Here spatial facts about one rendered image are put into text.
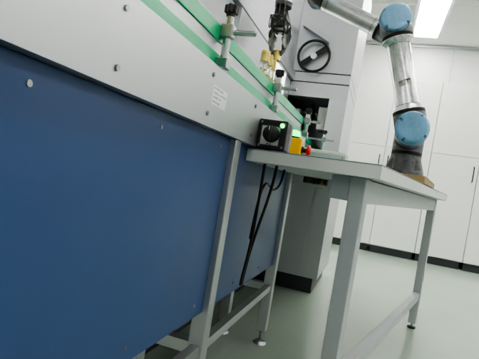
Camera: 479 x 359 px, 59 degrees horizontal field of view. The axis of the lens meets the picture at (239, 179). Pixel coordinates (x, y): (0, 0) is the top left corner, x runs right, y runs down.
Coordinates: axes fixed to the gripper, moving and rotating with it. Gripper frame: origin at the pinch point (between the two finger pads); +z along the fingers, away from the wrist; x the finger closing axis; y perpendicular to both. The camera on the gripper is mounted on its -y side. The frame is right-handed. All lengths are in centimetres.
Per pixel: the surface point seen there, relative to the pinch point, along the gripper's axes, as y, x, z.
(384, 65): -416, 23, -122
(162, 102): 116, 19, 45
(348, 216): 65, 45, 60
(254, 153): 64, 18, 48
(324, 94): -96, 6, -6
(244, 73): 76, 16, 29
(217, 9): 36.3, -13.5, -2.9
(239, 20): 19.9, -11.1, -5.8
